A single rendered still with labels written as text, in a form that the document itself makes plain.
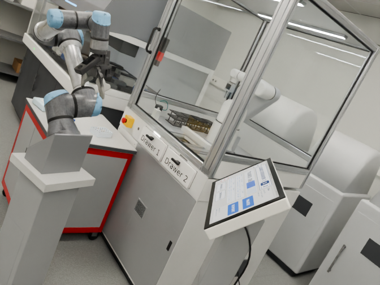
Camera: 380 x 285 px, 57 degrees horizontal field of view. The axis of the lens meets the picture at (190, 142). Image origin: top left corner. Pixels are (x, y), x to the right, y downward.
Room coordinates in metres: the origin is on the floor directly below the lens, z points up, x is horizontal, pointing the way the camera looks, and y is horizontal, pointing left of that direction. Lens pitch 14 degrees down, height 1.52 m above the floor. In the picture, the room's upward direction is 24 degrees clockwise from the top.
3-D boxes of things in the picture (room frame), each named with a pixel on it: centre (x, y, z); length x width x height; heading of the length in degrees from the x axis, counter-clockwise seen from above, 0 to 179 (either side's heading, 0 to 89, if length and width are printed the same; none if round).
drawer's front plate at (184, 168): (1.92, 0.00, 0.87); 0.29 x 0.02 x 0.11; 43
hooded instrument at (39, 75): (3.66, 1.14, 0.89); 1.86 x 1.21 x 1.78; 43
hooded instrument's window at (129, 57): (3.63, 1.14, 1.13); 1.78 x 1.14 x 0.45; 43
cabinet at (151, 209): (2.45, -0.16, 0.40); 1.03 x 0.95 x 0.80; 43
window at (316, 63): (2.10, -0.50, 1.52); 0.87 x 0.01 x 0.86; 133
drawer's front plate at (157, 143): (2.15, 0.22, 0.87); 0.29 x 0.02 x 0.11; 43
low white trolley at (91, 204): (2.24, 0.72, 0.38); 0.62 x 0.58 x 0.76; 43
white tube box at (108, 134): (2.20, 0.56, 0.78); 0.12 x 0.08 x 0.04; 151
